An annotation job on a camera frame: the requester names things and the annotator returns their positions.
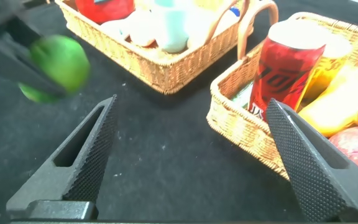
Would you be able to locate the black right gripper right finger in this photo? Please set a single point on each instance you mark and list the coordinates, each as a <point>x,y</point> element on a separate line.
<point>328,193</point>

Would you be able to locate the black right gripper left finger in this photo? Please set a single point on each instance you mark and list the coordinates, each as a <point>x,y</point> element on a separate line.
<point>57,189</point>

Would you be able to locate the green lime fruit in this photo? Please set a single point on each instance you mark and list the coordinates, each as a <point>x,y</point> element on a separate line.
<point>64,62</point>

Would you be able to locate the red pot black interior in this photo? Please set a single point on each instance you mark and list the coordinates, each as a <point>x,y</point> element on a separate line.
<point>104,11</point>

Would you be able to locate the red soda can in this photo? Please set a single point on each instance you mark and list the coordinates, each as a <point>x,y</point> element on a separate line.
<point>281,71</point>

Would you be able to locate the yellow mango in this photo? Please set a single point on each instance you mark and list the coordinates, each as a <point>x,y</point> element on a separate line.
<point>337,105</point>

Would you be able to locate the black tablecloth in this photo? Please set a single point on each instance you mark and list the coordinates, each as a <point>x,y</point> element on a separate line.
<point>166,155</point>

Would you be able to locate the gold energy drink can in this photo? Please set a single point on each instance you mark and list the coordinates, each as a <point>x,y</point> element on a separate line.
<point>325,77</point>

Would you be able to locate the pink bottle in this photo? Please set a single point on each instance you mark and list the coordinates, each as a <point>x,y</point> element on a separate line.
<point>141,31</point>

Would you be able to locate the small green gum pack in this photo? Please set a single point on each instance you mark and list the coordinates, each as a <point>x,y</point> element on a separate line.
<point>242,98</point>

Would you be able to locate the light blue cup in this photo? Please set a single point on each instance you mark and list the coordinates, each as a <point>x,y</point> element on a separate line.
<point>174,34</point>

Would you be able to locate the white lotion bottle blue cap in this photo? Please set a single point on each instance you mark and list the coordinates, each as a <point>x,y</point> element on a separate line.
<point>197,31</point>

